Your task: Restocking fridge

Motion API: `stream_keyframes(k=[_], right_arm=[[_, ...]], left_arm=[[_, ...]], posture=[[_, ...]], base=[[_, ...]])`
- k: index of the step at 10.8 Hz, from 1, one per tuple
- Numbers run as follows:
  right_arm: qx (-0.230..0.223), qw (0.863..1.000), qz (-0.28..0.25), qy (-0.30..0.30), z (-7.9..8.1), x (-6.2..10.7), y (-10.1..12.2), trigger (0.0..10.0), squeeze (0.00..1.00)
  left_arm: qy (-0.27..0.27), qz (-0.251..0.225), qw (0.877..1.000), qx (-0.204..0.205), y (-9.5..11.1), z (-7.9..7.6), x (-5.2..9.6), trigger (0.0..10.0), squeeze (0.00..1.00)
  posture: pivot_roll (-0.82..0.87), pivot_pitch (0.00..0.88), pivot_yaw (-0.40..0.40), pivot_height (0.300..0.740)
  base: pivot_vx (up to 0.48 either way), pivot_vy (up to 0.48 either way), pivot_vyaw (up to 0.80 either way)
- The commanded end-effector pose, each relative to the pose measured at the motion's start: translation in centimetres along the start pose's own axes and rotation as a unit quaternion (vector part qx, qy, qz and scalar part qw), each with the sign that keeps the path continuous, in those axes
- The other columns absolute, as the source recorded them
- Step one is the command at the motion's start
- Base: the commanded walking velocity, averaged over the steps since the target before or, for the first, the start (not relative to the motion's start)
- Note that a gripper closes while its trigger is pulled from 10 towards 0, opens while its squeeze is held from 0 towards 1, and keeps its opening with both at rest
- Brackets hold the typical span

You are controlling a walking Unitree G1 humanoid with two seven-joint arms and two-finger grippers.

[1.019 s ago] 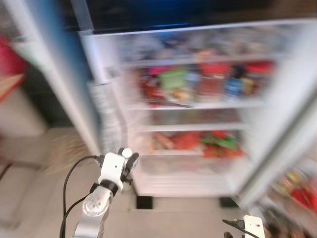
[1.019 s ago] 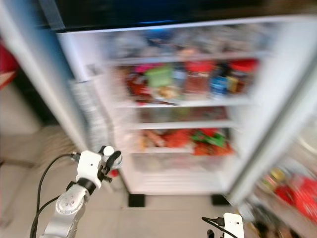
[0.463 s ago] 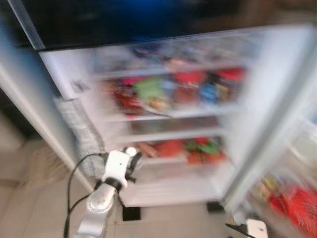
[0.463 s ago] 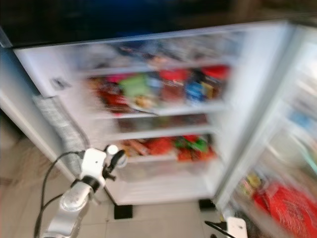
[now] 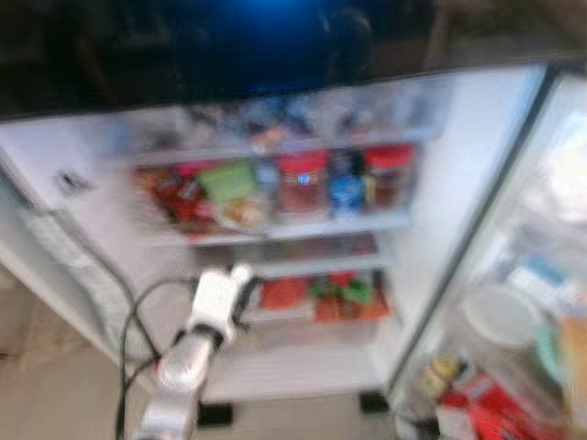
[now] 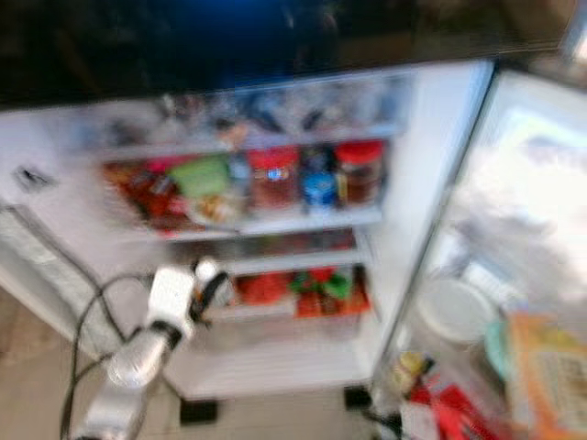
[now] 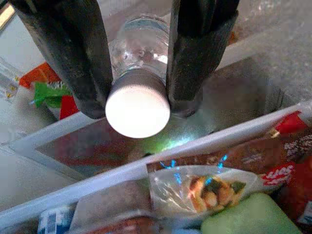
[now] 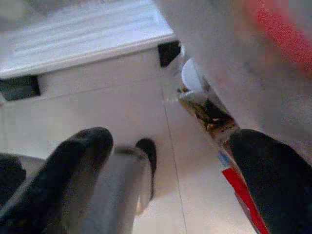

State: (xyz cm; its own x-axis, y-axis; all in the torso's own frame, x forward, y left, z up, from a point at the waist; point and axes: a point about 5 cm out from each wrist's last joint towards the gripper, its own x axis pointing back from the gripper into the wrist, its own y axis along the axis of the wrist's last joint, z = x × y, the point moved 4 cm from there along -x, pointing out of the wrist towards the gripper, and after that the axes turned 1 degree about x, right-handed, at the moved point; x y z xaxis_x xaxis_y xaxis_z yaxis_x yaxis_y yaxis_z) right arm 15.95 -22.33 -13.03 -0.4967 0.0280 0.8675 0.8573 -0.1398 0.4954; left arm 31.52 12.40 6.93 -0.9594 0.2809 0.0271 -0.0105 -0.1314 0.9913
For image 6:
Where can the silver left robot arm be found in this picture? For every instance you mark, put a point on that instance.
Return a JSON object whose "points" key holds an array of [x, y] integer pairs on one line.
{"points": [[133, 371]]}

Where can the glass fridge shelf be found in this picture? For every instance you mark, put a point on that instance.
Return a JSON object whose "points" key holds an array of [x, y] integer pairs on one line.
{"points": [[293, 261]]}

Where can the black fridge foot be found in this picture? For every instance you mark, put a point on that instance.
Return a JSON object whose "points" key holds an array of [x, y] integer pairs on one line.
{"points": [[198, 412], [358, 398]]}

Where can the white fridge shelf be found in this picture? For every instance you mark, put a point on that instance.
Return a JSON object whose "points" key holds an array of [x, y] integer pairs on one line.
{"points": [[330, 218]]}

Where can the black fridge white interior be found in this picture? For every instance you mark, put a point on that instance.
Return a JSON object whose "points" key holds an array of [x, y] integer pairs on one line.
{"points": [[422, 229]]}

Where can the fridge door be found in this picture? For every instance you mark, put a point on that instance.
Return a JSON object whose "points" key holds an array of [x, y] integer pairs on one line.
{"points": [[532, 183]]}

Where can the red bag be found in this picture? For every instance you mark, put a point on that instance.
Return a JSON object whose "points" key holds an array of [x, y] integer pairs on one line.
{"points": [[261, 289]]}

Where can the clear packet nut picture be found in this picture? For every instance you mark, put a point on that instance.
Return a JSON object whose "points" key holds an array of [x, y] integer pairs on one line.
{"points": [[215, 209]]}

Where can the white crisper drawer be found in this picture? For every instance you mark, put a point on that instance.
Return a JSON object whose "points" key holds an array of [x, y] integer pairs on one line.
{"points": [[284, 362]]}

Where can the red snack packet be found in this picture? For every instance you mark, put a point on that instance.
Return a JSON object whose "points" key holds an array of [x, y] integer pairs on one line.
{"points": [[156, 194]]}

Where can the green plastic container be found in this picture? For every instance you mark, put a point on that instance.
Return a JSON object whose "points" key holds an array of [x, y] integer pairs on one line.
{"points": [[200, 176]]}

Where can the green snack packet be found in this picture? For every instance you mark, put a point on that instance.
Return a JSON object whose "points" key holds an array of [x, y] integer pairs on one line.
{"points": [[330, 286]]}

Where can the orange packet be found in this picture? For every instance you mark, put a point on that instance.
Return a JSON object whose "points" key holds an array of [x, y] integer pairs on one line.
{"points": [[348, 305]]}

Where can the blue yogurt cup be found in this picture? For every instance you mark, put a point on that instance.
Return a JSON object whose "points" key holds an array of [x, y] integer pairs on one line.
{"points": [[318, 191]]}

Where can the clear bubble wrap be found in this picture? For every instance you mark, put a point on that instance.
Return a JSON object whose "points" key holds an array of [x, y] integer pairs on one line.
{"points": [[55, 266]]}

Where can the clear freezer drawer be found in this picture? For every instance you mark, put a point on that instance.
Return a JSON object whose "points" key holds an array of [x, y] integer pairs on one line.
{"points": [[238, 115]]}

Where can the red lid jar yellow label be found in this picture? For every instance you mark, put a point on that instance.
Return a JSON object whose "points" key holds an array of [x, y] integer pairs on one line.
{"points": [[359, 174]]}

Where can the black tape pieces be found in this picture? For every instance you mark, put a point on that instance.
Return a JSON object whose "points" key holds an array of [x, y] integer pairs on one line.
{"points": [[37, 178]]}

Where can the large white round bowl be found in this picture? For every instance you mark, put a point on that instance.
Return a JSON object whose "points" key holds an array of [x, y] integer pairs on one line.
{"points": [[454, 312]]}

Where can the red box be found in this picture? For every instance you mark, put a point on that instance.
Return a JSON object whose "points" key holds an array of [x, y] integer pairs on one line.
{"points": [[459, 417]]}

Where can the teal round lid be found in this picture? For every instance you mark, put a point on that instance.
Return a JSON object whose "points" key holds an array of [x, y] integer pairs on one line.
{"points": [[497, 348]]}

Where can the orange carton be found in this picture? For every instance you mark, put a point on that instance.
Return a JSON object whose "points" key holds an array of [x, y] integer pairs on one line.
{"points": [[550, 376]]}

